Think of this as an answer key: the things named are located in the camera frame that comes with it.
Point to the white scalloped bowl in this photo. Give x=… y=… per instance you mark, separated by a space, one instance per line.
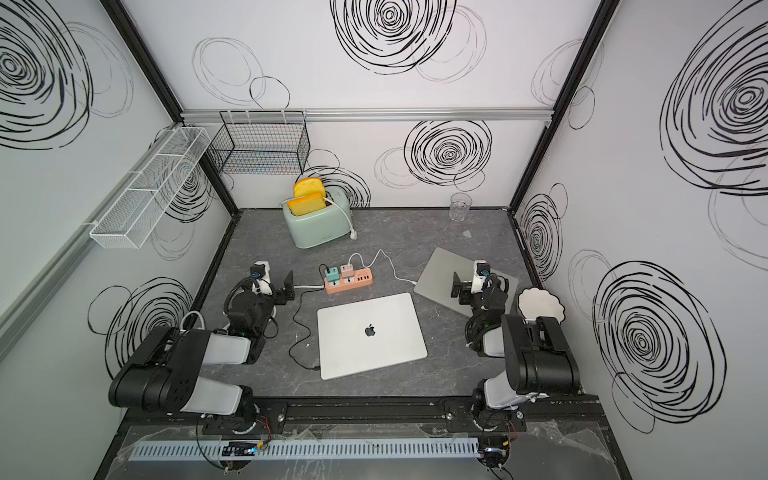
x=534 y=303

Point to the teal charger adapter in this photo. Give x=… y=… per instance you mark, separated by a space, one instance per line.
x=332 y=275

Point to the grey laptop at right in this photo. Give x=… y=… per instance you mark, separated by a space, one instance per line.
x=437 y=280

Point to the orange power strip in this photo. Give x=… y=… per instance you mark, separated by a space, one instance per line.
x=358 y=279

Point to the white wire shelf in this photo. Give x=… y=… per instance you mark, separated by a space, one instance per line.
x=131 y=218

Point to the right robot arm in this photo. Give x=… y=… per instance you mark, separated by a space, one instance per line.
x=526 y=334

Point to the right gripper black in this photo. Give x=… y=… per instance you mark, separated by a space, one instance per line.
x=463 y=292

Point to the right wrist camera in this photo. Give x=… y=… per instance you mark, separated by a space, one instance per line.
x=481 y=271

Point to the clear drinking glass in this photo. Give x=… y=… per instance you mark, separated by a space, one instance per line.
x=460 y=205

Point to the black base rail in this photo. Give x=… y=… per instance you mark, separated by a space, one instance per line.
x=455 y=414

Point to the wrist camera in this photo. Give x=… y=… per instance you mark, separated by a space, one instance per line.
x=481 y=271
x=260 y=277

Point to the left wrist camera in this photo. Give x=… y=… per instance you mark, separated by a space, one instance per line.
x=260 y=277

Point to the mint green toaster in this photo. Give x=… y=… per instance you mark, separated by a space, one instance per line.
x=330 y=223

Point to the black wire basket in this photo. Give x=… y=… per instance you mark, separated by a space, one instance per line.
x=267 y=142

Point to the yellow toast slice front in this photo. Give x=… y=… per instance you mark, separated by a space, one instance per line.
x=304 y=205

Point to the silver laptop with apple logo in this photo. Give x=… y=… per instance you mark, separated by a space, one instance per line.
x=369 y=335

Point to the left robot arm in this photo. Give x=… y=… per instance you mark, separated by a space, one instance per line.
x=164 y=373

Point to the pink charger adapter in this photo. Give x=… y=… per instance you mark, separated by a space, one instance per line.
x=347 y=271

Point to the yellow toast slice back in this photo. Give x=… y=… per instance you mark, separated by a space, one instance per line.
x=308 y=186

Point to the yellow toast slice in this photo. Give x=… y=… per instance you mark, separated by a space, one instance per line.
x=308 y=186
x=304 y=205

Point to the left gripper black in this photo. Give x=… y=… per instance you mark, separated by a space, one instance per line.
x=279 y=291

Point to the grey slotted cable duct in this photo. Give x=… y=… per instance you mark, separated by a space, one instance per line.
x=306 y=449

